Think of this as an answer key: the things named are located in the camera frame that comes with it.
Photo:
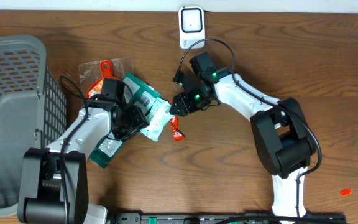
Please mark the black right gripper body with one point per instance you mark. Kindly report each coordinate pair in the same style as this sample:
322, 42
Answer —
183, 102

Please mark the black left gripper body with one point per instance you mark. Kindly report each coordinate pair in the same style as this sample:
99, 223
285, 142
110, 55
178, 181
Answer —
137, 119

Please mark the grey plastic basket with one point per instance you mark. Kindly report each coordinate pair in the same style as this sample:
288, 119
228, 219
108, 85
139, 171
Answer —
33, 110

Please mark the pale green small packet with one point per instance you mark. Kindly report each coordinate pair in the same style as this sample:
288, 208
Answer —
158, 117

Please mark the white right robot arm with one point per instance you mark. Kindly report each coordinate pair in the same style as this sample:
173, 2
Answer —
283, 140

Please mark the white barcode scanner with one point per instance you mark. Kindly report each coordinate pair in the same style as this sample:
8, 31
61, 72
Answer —
191, 25

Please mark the red packaged item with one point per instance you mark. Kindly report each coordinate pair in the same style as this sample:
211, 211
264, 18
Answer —
92, 74

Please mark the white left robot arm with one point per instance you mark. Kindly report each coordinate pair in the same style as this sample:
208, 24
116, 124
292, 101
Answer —
54, 184

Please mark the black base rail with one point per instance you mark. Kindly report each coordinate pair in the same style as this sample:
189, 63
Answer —
250, 217

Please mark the red snack stick packet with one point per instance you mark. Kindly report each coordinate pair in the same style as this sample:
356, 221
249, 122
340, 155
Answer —
177, 134

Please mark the green packaged item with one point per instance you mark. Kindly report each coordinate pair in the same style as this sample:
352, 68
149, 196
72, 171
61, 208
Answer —
144, 96

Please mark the small red floor marker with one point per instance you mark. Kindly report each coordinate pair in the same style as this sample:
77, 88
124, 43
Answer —
346, 192

